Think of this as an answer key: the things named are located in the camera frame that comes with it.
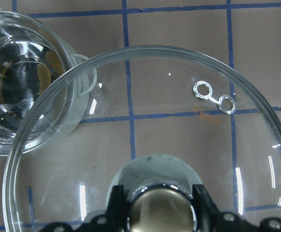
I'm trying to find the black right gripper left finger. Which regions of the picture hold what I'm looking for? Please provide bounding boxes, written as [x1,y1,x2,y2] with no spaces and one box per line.
[105,185,131,232]

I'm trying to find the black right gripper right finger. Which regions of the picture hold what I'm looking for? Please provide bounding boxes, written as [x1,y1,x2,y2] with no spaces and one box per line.
[192,184,222,232]

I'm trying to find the glass pot lid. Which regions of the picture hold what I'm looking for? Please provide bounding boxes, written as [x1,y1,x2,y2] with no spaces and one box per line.
[3,46,281,232]

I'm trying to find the pale green cooking pot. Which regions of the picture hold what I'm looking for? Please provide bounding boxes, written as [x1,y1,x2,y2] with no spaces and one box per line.
[0,11,97,156]

